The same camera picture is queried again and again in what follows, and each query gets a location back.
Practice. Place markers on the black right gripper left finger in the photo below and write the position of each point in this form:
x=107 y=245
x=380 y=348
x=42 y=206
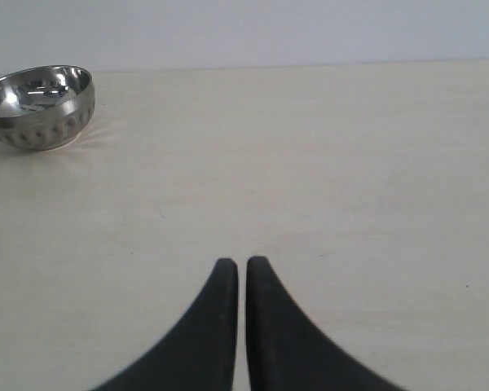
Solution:
x=199 y=351

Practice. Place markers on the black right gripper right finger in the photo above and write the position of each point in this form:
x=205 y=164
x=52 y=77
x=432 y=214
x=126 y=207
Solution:
x=286 y=350

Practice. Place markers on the ribbed stainless steel bowl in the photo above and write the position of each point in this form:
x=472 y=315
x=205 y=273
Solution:
x=46 y=107

